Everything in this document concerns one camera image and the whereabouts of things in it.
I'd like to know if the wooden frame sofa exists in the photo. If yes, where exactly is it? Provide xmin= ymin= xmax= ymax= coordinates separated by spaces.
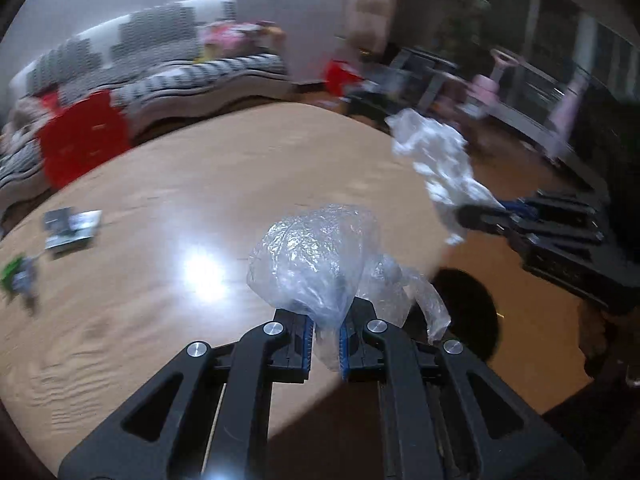
xmin=0 ymin=0 xmax=292 ymax=211

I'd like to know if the pink ride-on toy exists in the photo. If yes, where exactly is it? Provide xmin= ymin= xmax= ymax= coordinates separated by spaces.
xmin=459 ymin=47 xmax=522 ymax=119

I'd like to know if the clear plastic bag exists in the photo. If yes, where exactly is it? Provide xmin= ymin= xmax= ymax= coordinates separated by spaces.
xmin=247 ymin=203 xmax=452 ymax=373

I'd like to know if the person's right hand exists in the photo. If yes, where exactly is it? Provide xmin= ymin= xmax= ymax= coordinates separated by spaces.
xmin=575 ymin=302 xmax=626 ymax=378

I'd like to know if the black white striped sofa cover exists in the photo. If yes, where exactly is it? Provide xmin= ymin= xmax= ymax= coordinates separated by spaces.
xmin=0 ymin=0 xmax=291 ymax=206

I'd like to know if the red bag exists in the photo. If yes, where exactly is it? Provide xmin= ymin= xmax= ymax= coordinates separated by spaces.
xmin=324 ymin=59 xmax=364 ymax=97

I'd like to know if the beige clothes pile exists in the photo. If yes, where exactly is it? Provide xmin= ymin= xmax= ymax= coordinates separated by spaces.
xmin=0 ymin=95 xmax=47 ymax=153

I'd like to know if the person's right forearm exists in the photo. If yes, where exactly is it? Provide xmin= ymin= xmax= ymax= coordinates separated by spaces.
xmin=541 ymin=374 xmax=640 ymax=463

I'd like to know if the red plastic chair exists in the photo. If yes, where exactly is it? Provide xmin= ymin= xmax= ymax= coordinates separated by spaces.
xmin=37 ymin=91 xmax=132 ymax=189

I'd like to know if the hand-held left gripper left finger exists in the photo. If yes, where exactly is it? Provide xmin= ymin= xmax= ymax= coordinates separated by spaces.
xmin=57 ymin=307 xmax=317 ymax=480

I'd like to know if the beige checked curtain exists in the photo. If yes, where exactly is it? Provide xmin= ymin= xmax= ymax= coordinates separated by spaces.
xmin=346 ymin=0 xmax=394 ymax=63

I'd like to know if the small green wrapper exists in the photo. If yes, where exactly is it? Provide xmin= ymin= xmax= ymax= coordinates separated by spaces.
xmin=0 ymin=255 xmax=39 ymax=309

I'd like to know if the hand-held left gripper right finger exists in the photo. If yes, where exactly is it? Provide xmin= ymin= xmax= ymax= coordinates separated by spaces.
xmin=337 ymin=296 xmax=586 ymax=480

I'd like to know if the pink cartoon cushion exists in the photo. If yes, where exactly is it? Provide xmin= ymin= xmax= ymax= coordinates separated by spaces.
xmin=199 ymin=21 xmax=263 ymax=57

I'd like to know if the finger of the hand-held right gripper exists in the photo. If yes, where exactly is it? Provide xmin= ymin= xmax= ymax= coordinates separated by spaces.
xmin=500 ymin=189 xmax=602 ymax=223
xmin=457 ymin=204 xmax=603 ymax=246

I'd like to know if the white plastic bag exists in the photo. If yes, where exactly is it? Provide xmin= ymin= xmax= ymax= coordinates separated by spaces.
xmin=386 ymin=109 xmax=507 ymax=247

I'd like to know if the pink scooter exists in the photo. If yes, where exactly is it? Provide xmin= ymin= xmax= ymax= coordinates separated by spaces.
xmin=541 ymin=66 xmax=597 ymax=159

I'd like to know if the glass sliding door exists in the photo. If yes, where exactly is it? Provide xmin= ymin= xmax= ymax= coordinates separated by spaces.
xmin=487 ymin=0 xmax=640 ymax=188

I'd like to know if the silver blister pack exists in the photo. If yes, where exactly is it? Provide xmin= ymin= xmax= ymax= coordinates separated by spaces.
xmin=44 ymin=207 xmax=104 ymax=252

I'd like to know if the dark exercise machine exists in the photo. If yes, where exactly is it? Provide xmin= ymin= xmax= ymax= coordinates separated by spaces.
xmin=387 ymin=45 xmax=463 ymax=114

